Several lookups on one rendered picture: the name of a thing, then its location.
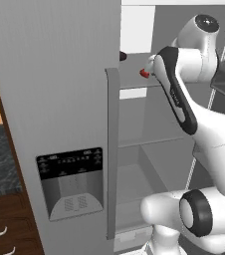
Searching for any grey fridge door with dispenser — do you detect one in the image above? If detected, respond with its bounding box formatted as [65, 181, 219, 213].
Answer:
[0, 0, 122, 255]

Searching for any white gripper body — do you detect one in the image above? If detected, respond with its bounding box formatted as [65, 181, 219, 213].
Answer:
[146, 54, 159, 78]

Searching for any grey fridge interior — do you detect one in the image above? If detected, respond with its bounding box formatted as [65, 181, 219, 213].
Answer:
[113, 0, 225, 255]

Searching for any dark round food item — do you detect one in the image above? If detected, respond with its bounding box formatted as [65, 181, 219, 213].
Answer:
[118, 50, 128, 63]

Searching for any red strawberry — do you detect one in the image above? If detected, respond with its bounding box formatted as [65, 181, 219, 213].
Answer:
[139, 68, 151, 80]

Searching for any glass fridge shelf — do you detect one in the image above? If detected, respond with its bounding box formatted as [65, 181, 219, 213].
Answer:
[118, 52, 162, 91]

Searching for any brown wooden drawer front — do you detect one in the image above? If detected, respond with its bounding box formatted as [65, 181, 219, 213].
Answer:
[0, 193, 29, 223]
[0, 241, 45, 255]
[0, 217, 37, 247]

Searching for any brown wooden cabinet panel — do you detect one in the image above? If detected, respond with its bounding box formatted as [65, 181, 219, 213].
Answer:
[0, 44, 47, 255]

